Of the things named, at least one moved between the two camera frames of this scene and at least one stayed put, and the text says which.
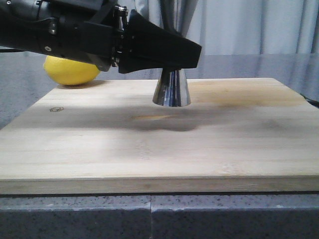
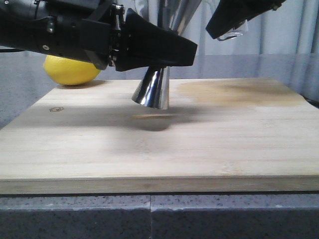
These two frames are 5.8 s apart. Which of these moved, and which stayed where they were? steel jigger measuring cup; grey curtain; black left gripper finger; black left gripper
Moved: steel jigger measuring cup
Stayed: black left gripper finger; black left gripper; grey curtain
